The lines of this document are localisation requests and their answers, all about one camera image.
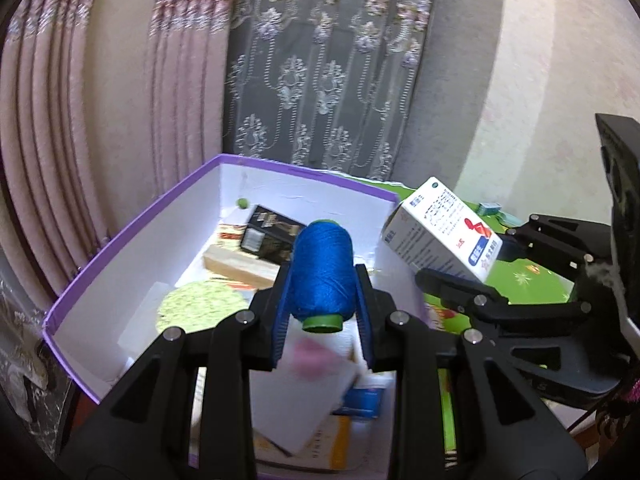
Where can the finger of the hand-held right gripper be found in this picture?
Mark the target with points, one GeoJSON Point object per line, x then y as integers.
{"type": "Point", "coordinates": [475, 302]}
{"type": "Point", "coordinates": [555, 240]}

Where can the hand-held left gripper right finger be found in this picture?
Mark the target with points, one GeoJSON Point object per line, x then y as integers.
{"type": "Point", "coordinates": [365, 325]}

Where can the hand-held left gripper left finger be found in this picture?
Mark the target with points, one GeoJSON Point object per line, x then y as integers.
{"type": "Point", "coordinates": [280, 330]}

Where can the blue thread spool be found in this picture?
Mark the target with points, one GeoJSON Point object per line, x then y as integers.
{"type": "Point", "coordinates": [322, 270]}

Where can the white blue medicine box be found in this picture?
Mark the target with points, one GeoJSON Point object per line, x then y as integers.
{"type": "Point", "coordinates": [435, 230]}

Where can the purple cardboard box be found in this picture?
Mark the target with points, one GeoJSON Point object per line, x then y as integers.
{"type": "Point", "coordinates": [125, 260]}

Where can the beige long box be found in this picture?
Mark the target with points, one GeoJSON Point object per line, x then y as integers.
{"type": "Point", "coordinates": [240, 267]}

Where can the white pink packet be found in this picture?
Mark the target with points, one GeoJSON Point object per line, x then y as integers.
{"type": "Point", "coordinates": [305, 400]}

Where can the white blue green box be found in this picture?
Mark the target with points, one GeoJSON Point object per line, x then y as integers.
{"type": "Point", "coordinates": [365, 402]}

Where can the green round scouring pad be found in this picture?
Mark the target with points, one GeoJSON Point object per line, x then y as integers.
{"type": "Point", "coordinates": [205, 305]}

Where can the black gold box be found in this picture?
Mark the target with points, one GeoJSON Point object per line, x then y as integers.
{"type": "Point", "coordinates": [272, 235]}

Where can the orange yellow flat box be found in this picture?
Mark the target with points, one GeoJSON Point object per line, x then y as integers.
{"type": "Point", "coordinates": [232, 232]}

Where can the white yellow box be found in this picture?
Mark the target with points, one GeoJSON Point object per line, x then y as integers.
{"type": "Point", "coordinates": [330, 445]}

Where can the dark marble windowsill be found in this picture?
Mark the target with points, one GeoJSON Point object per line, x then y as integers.
{"type": "Point", "coordinates": [35, 400]}

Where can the grey embroidered sheer curtain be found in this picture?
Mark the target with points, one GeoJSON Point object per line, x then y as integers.
{"type": "Point", "coordinates": [20, 310]}
{"type": "Point", "coordinates": [325, 70]}

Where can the pink pleated curtain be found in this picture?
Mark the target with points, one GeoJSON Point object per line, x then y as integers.
{"type": "Point", "coordinates": [195, 70]}
{"type": "Point", "coordinates": [55, 135]}

